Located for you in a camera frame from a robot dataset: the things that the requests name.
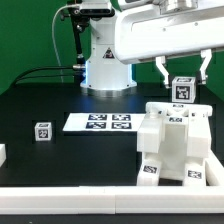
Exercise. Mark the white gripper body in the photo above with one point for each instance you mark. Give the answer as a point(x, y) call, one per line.
point(144, 32)

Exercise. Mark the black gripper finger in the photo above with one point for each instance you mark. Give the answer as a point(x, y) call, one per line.
point(206, 56)
point(161, 65)

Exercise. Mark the white cube nut with tag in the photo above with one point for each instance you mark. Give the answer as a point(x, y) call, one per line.
point(184, 89)

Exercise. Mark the white chair back frame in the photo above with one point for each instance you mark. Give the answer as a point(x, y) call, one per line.
point(174, 128)

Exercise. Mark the white chair seat part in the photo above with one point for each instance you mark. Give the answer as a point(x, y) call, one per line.
point(173, 166)

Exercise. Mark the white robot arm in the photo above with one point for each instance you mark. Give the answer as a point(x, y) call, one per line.
point(106, 74)

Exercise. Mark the white tag sheet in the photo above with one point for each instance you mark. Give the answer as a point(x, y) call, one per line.
point(128, 122)

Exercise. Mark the small white cube nut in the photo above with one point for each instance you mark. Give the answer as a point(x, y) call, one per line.
point(43, 131)

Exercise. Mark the white L-shaped fence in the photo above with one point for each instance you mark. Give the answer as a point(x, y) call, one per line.
point(111, 200)

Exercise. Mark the grey camera on stand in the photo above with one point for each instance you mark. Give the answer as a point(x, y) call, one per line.
point(96, 9)

